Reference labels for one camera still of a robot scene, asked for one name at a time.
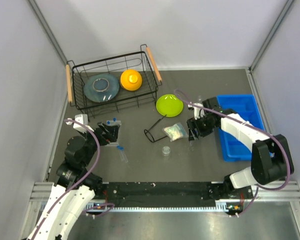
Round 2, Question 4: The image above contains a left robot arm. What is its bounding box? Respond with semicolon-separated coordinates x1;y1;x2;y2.
27;114;122;240

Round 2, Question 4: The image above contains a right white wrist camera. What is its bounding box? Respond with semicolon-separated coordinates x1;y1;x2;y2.
187;102;205;120

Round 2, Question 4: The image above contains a lime green plate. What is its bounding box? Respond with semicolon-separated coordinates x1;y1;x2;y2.
156;94;184;118

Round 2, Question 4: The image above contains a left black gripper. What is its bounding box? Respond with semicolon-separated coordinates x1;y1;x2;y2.
79;121;120;166

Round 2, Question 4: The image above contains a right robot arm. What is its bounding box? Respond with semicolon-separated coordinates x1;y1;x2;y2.
187;97;295;198

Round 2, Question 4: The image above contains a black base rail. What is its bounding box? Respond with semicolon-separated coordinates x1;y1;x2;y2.
94;182;228;208

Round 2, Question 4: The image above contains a clear tube rack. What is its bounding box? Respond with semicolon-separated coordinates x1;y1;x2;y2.
103;120;122;147

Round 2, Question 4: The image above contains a clear plastic bag with contents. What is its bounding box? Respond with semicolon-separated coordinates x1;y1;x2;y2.
162;122;189;142

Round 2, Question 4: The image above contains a small clear round dish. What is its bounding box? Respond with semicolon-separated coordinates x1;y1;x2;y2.
162;146;171;156

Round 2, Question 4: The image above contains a blue plastic divided bin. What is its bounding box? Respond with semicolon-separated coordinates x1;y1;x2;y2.
216;94;264;162

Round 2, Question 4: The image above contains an orange ribbed bowl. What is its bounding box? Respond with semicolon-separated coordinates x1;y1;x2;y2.
120;69;143;92

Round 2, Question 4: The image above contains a blue ceramic plate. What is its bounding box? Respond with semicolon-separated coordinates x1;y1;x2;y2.
83;73;120;103

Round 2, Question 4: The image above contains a black wire basket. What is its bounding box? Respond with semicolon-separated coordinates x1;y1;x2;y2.
65;44;162;118

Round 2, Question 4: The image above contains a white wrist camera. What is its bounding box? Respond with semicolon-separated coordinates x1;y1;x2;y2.
187;102;205;120
73;114;94;133

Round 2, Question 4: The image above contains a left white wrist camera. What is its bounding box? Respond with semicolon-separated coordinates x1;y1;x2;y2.
73;114;94;133

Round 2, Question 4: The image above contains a black wire stand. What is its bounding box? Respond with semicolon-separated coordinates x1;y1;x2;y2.
143;114;171;144

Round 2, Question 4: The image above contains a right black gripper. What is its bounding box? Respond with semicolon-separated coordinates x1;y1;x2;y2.
186;113;216;142

